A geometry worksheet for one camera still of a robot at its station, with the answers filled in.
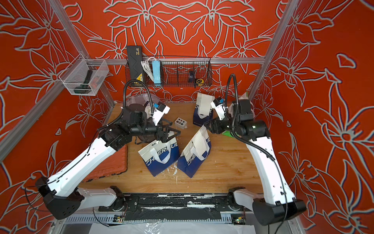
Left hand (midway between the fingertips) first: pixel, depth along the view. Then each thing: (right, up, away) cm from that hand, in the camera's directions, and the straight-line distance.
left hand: (175, 125), depth 63 cm
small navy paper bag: (+16, +8, +30) cm, 35 cm away
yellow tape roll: (+14, +27, +32) cm, 44 cm away
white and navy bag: (-9, -17, +10) cm, 21 cm away
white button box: (+1, -1, +40) cm, 40 cm away
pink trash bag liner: (-24, +15, +28) cm, 40 cm away
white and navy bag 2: (+9, -14, +8) cm, 19 cm away
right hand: (+15, +2, +4) cm, 15 cm away
